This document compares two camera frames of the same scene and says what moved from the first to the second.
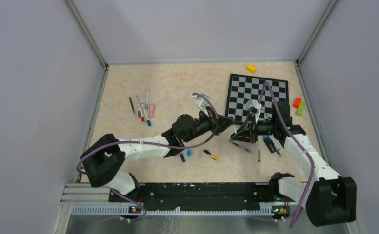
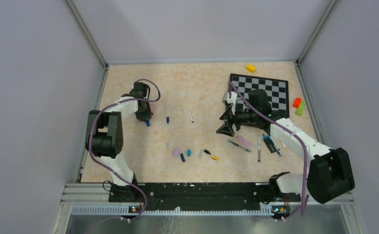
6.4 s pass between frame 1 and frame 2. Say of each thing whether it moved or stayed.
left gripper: moved
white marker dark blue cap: stayed
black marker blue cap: stayed
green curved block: stayed
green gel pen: stayed
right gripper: moved
